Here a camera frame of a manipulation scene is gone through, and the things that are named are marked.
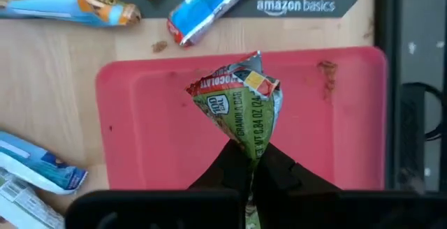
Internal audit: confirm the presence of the blue snack bar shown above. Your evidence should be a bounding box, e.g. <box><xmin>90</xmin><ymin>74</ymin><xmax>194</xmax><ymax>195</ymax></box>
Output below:
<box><xmin>184</xmin><ymin>50</ymin><xmax>284</xmax><ymax>169</ymax></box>

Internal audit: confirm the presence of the coiled black cable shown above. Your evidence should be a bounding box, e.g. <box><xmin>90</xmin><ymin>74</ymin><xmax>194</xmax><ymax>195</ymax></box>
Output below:
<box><xmin>401</xmin><ymin>81</ymin><xmax>445</xmax><ymax>142</ymax></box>

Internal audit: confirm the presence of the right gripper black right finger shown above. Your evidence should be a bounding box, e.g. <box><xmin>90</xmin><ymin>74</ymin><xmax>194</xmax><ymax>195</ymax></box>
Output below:
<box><xmin>253</xmin><ymin>142</ymin><xmax>447</xmax><ymax>229</ymax></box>

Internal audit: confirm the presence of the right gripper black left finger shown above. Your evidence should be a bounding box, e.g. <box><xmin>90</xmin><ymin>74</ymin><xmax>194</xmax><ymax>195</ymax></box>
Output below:
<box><xmin>64</xmin><ymin>139</ymin><xmax>254</xmax><ymax>229</ymax></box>

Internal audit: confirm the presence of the black aluminium table frame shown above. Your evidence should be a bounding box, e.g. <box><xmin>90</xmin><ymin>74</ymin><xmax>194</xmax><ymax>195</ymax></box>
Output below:
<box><xmin>373</xmin><ymin>0</ymin><xmax>402</xmax><ymax>192</ymax></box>

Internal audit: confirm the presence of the light blue orange granola bar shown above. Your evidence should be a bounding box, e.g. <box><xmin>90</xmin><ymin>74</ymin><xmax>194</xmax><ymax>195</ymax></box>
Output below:
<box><xmin>0</xmin><ymin>0</ymin><xmax>142</xmax><ymax>27</ymax></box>

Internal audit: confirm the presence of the red plastic tray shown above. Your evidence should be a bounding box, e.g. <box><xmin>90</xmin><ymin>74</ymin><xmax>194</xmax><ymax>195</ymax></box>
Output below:
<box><xmin>95</xmin><ymin>46</ymin><xmax>389</xmax><ymax>191</ymax></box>

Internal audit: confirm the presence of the blue red-ended granola bar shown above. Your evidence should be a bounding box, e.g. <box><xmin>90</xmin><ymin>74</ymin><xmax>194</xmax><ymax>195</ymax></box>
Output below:
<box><xmin>166</xmin><ymin>0</ymin><xmax>279</xmax><ymax>47</ymax></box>

